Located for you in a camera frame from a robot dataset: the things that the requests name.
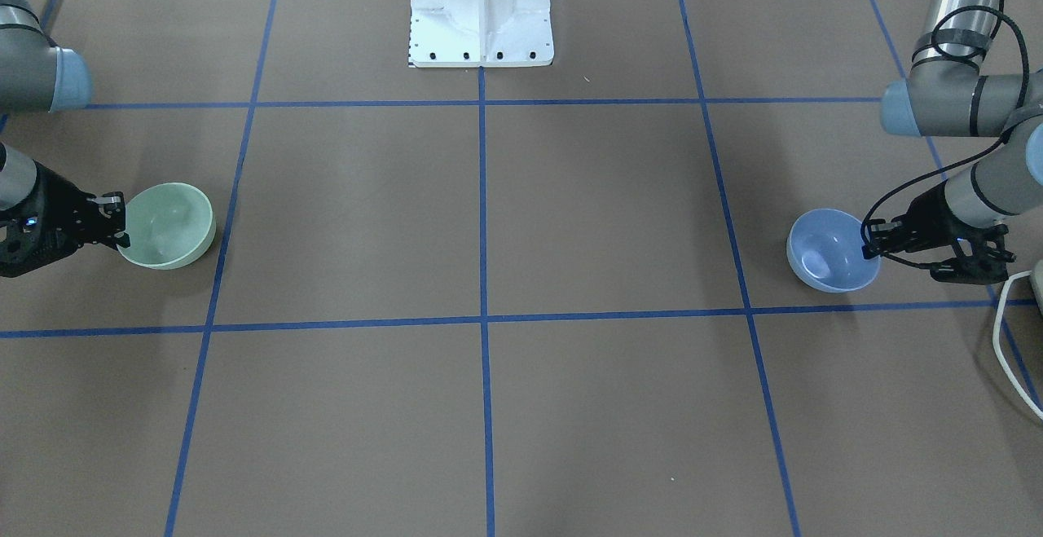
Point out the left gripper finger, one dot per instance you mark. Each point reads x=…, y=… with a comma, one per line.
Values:
x=880, y=238

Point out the light green bowl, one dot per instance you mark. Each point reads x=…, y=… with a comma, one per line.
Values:
x=169, y=226

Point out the blue bowl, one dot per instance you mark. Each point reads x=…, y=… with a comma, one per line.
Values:
x=825, y=251

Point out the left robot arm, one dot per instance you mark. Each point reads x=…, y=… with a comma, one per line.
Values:
x=969, y=77

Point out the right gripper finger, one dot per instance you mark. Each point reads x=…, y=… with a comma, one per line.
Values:
x=106, y=237
x=109, y=206

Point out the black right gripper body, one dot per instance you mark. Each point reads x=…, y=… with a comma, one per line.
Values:
x=54, y=198

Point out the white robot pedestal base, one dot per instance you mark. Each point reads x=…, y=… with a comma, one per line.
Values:
x=480, y=33

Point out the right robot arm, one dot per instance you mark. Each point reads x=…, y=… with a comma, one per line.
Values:
x=37, y=75

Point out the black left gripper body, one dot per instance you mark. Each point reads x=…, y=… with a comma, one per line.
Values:
x=931, y=215

